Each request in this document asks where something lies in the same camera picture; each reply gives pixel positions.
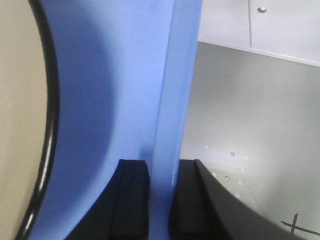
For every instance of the beige plate black rim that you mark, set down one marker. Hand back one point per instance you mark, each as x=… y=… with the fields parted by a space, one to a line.
x=29 y=114

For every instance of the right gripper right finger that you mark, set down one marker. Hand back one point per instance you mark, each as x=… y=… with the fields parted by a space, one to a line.
x=202 y=209

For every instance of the blue plastic tray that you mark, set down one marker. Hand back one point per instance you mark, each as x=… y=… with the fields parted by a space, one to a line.
x=125 y=70

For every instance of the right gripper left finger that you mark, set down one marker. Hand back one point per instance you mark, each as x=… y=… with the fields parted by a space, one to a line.
x=121 y=212

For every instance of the lower white cabinet shelf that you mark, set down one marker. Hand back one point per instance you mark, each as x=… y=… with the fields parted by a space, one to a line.
x=254 y=123

